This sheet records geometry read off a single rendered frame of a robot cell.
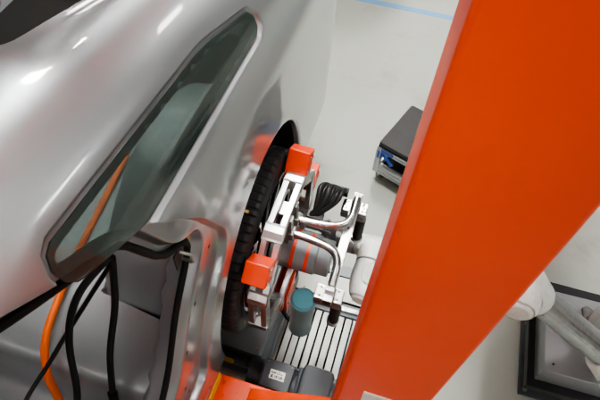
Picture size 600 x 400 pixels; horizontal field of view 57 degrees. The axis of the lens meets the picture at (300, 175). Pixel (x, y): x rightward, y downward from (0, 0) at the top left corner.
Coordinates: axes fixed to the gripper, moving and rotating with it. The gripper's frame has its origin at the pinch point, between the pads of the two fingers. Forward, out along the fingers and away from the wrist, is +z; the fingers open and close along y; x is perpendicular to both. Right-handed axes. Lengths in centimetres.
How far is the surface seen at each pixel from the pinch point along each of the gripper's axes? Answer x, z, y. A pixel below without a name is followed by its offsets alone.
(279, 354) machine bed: -18, -5, -64
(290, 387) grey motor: 20, -16, -56
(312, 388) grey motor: 21, -24, -53
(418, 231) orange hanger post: 158, -34, 44
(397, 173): -89, -36, 21
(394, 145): -78, -30, 35
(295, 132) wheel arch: 14.6, 6.3, 37.7
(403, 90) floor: -156, -26, 66
